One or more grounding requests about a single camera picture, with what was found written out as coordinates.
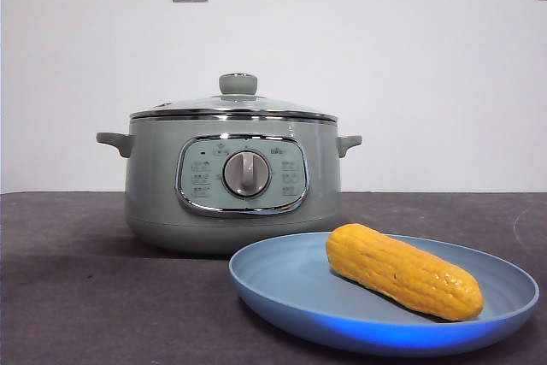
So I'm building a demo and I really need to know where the blue round plate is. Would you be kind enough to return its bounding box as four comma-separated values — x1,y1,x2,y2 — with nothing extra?
228,232,540,347

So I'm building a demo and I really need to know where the yellow corn cob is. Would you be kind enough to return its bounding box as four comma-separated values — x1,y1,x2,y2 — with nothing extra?
326,222,485,322

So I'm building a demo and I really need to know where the glass lid with green knob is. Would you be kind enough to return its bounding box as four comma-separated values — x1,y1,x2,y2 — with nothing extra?
129,73,337,122

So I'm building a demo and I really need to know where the green electric steamer pot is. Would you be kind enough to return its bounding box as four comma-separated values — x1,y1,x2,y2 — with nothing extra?
96,118,363,254

